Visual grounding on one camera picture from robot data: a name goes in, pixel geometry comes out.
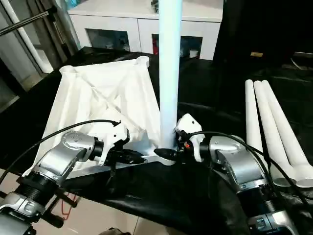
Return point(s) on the white plastic table leg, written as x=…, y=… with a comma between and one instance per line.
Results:
x=168, y=73
x=255, y=122
x=271, y=127
x=288, y=132

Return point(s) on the clear bag of dark items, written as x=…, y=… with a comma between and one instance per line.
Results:
x=155, y=5

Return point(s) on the white sideboard cabinet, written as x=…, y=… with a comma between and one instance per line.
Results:
x=117, y=24

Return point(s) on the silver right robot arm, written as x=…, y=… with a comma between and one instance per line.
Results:
x=242, y=166

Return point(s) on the small yellow label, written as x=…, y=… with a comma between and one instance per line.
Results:
x=256, y=54

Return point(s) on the white plastic table top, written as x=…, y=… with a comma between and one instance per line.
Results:
x=80, y=102

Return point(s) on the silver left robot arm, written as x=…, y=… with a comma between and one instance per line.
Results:
x=66, y=151

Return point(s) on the grey brown curtain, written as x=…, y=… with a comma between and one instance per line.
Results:
x=51, y=34

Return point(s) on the black plastic mat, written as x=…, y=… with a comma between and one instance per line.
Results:
x=171, y=191

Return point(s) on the white round pipe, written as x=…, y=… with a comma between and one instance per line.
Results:
x=29, y=39

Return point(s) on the red and white bottle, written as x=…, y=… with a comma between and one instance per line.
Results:
x=155, y=46

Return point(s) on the grey metal pole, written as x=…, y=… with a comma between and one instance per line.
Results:
x=24, y=23

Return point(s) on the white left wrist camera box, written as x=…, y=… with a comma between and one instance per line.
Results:
x=115, y=137

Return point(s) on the white cup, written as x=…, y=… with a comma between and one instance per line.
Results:
x=193, y=54

